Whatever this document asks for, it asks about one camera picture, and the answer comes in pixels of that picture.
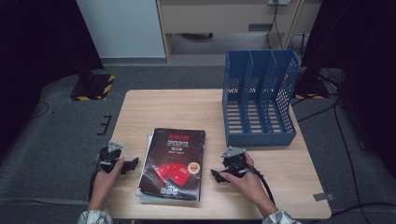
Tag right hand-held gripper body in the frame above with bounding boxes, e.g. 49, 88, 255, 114
219, 146, 250, 179

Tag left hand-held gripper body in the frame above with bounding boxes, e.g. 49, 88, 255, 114
97, 140, 126, 175

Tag blue file rack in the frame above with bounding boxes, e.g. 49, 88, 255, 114
221, 49, 301, 147

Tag black magazine with red print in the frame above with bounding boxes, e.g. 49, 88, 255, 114
137, 127, 206, 203

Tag person's left hand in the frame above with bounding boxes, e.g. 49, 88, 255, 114
88, 158, 125, 211

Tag person's right hand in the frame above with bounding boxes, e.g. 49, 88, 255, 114
219, 151, 278, 218

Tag black stand base striped edge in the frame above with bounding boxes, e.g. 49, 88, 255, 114
68, 73, 116, 102
292, 68, 331, 101

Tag grey tape piece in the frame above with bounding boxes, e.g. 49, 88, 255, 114
312, 192, 335, 203

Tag white panel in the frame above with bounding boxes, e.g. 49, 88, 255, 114
76, 0, 166, 59

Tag wooden cabinet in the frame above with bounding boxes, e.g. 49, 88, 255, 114
155, 0, 323, 64

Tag left hand-held gripper black cable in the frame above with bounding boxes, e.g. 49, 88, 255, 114
88, 160, 102, 202

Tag hand-held gripper black cable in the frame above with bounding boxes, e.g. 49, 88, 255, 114
239, 161, 276, 206
88, 160, 102, 202

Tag right hand-held gripper black cable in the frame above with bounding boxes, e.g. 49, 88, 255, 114
239, 161, 276, 206

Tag thin black floor cable loop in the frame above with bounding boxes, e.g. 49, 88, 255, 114
30, 101, 50, 119

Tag long black floor cable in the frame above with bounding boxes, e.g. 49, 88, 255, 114
332, 92, 363, 224

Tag black socket cable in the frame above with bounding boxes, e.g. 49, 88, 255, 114
265, 3, 284, 50

